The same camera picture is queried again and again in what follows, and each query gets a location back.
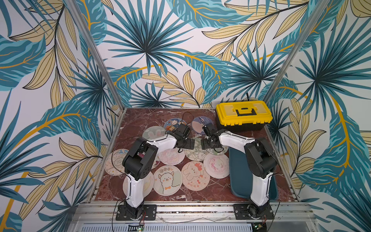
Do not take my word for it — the green tulip bunny coaster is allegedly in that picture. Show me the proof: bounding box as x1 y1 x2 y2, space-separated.
184 138 208 161

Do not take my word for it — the pink ring bunny coaster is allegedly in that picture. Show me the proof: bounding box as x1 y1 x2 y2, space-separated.
203 154 230 179

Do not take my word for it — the pink bow bunny coaster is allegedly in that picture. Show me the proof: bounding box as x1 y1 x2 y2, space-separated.
181 161 211 191

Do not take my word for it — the teal plastic storage tray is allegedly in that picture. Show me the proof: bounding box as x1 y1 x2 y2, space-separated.
228 147 278 201

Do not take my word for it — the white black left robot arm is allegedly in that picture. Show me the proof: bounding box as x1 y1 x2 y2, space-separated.
122 124 195 209

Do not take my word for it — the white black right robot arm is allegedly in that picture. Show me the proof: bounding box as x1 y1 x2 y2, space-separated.
201 123 277 207

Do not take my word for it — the blue denim bears coaster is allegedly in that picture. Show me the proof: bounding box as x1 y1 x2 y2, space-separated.
164 118 186 133

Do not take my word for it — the purple bunny planet coaster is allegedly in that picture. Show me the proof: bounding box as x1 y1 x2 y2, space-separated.
191 116 214 135

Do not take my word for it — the pink unicorn coaster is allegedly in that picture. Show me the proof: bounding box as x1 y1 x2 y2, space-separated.
158 148 186 165

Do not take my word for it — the rose flower coaster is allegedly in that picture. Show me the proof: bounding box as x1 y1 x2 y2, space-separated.
151 154 161 170

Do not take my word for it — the yellow black toolbox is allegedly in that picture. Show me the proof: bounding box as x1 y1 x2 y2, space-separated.
215 101 273 133

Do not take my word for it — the alpaca coaster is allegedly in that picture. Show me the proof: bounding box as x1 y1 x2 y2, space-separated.
153 165 183 196

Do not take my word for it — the pale pink cat coaster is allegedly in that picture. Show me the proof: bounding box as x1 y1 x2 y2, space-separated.
123 172 154 198

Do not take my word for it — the beige doodle coaster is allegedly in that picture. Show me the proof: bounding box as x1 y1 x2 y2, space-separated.
104 149 128 176

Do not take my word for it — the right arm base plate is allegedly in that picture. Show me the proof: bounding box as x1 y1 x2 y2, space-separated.
233 203 274 220

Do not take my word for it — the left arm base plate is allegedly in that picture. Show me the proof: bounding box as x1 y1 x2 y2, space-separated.
115 204 157 221

